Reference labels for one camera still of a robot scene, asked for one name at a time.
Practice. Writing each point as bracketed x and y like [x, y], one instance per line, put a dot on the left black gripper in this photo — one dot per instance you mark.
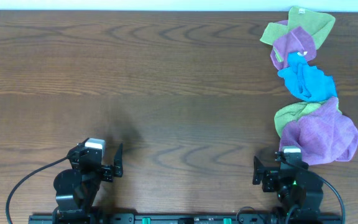
[105, 170]

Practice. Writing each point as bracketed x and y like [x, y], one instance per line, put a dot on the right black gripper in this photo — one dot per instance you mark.
[266, 176]

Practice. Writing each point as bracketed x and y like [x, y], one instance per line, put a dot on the large purple microfiber cloth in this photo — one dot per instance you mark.
[324, 136]

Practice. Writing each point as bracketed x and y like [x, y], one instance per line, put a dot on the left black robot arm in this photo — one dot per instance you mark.
[76, 188]

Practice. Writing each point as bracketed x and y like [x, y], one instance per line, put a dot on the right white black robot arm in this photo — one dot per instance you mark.
[299, 192]

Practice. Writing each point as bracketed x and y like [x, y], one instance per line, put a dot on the green cloth lower pile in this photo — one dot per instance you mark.
[294, 112]

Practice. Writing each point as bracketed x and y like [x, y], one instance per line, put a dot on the blue microfiber cloth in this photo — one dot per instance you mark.
[305, 82]

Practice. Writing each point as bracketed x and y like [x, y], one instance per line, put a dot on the small purple cloth in pile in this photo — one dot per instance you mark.
[298, 41]

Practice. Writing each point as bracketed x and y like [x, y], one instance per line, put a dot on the green cloth at top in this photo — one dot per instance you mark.
[317, 24]

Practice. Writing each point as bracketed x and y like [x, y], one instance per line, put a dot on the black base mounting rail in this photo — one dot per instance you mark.
[129, 218]

